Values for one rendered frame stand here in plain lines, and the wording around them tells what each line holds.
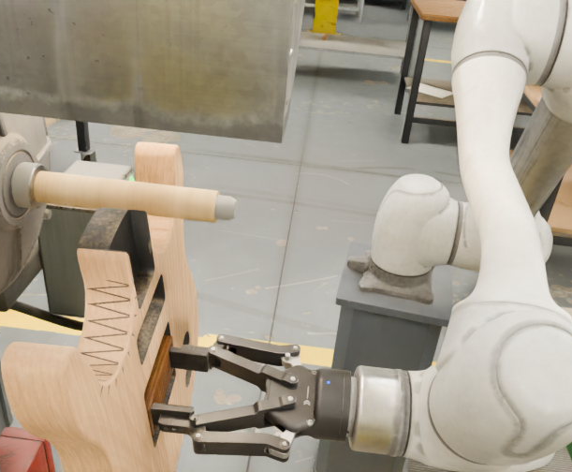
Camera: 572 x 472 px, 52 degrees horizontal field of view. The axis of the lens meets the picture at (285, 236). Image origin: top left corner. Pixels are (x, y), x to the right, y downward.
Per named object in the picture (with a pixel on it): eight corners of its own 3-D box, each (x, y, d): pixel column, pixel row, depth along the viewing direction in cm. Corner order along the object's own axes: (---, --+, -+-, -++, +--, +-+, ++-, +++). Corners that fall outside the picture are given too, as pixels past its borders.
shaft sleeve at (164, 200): (50, 192, 62) (36, 208, 59) (45, 165, 60) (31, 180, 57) (219, 212, 61) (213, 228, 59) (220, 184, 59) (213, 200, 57)
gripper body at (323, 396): (344, 461, 63) (258, 449, 63) (346, 393, 70) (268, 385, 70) (353, 420, 58) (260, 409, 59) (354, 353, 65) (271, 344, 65)
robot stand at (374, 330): (322, 418, 199) (350, 241, 164) (404, 437, 195) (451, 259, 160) (306, 487, 176) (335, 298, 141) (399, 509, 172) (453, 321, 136)
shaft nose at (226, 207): (218, 211, 61) (214, 223, 59) (219, 190, 59) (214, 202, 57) (238, 213, 61) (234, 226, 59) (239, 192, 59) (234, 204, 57)
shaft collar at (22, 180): (35, 193, 63) (14, 215, 59) (28, 154, 60) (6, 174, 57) (53, 195, 63) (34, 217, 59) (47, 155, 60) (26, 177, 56)
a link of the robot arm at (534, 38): (459, 37, 78) (565, 51, 76) (470, -55, 85) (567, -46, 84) (440, 101, 90) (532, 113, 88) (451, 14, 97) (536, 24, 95)
